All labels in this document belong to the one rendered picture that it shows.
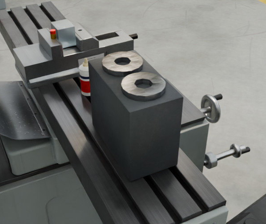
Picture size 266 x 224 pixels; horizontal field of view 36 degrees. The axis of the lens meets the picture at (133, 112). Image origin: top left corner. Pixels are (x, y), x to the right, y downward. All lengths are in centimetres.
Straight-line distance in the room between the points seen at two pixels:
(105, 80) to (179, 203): 29
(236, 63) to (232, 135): 86
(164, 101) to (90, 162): 25
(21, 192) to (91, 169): 38
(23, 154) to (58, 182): 16
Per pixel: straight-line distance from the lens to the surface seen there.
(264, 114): 270
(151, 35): 352
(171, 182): 89
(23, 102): 128
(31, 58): 122
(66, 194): 133
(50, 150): 119
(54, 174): 125
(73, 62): 123
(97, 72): 89
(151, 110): 79
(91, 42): 122
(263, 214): 129
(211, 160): 155
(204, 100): 163
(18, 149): 118
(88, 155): 96
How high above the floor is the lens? 155
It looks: 37 degrees down
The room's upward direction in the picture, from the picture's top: straight up
